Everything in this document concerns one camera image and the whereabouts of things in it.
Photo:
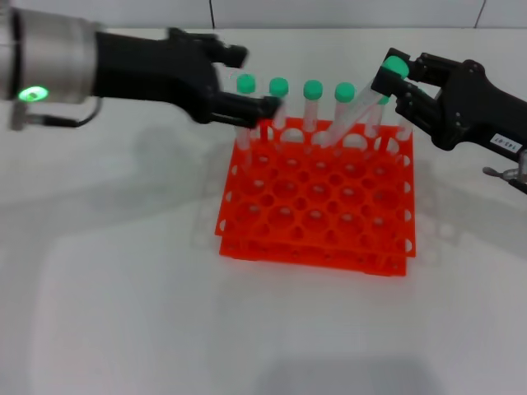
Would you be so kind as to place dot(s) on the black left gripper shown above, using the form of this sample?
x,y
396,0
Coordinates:
x,y
152,70

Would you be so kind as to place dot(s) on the orange test tube rack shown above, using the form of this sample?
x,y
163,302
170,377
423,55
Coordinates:
x,y
313,234

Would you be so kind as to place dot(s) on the clear green-capped test tube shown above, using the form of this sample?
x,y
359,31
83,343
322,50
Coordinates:
x,y
344,92
312,89
246,83
243,144
278,86
393,66
404,131
372,123

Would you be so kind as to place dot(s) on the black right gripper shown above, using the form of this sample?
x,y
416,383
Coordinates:
x,y
465,107

